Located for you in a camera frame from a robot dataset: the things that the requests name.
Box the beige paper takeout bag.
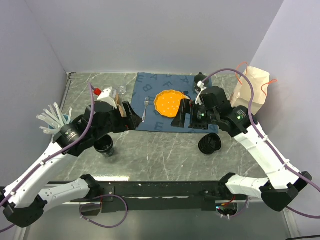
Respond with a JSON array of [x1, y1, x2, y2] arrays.
[[229, 61, 278, 115]]

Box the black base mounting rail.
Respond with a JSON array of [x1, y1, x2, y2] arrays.
[[91, 181, 246, 213]]

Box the small clear glass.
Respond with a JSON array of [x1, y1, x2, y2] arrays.
[[117, 85, 127, 95]]

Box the blue alphabet cloth mat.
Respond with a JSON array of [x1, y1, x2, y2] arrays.
[[130, 72, 219, 134]]

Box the blue straw holder cup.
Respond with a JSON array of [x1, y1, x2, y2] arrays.
[[48, 114, 68, 132]]

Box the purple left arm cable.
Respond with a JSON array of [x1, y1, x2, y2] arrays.
[[0, 82, 101, 208]]

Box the orange polka dot plate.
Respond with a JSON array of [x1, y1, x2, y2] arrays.
[[153, 89, 189, 118]]

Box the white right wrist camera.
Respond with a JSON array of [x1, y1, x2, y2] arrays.
[[195, 80, 207, 106]]

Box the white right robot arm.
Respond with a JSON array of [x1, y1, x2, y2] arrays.
[[171, 86, 312, 212]]

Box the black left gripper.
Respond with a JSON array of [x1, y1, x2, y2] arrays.
[[93, 100, 142, 141]]

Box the silver fork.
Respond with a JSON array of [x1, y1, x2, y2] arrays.
[[142, 97, 150, 123]]

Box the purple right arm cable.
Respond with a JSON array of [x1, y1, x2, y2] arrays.
[[199, 67, 320, 221]]

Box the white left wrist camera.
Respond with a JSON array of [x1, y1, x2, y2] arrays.
[[93, 86, 119, 109]]

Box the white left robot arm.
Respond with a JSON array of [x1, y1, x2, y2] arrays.
[[0, 101, 142, 228]]

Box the dark green mug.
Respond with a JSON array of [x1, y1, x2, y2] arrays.
[[193, 72, 210, 93]]

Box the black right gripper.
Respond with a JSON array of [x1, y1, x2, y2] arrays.
[[170, 98, 219, 130]]

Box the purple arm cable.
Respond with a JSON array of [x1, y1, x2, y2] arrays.
[[199, 67, 320, 221], [0, 82, 101, 208]]

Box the brown cardboard cup carrier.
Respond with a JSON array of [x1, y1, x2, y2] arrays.
[[114, 93, 126, 117]]

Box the black takeout coffee cup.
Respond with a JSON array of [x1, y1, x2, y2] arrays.
[[93, 134, 114, 157]]

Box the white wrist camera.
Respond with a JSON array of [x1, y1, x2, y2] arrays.
[[195, 80, 207, 106], [93, 86, 119, 109]]

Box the stack of black cup lids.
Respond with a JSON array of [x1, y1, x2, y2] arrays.
[[198, 133, 222, 155]]

